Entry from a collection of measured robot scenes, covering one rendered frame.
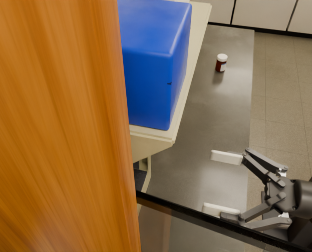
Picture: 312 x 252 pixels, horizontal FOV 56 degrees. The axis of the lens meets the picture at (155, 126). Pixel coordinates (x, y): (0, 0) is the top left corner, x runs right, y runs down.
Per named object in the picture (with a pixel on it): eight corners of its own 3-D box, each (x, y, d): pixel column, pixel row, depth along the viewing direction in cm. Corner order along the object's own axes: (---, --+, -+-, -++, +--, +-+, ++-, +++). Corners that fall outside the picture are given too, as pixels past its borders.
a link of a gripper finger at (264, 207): (276, 199, 61) (281, 205, 60) (233, 223, 58) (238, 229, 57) (282, 190, 58) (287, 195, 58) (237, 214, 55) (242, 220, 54)
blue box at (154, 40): (76, 115, 31) (55, 39, 24) (109, 62, 38) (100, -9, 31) (169, 132, 29) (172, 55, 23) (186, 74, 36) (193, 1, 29)
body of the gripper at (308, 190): (317, 173, 59) (270, 164, 61) (323, 211, 53) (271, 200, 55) (304, 192, 64) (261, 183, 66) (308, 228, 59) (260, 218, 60)
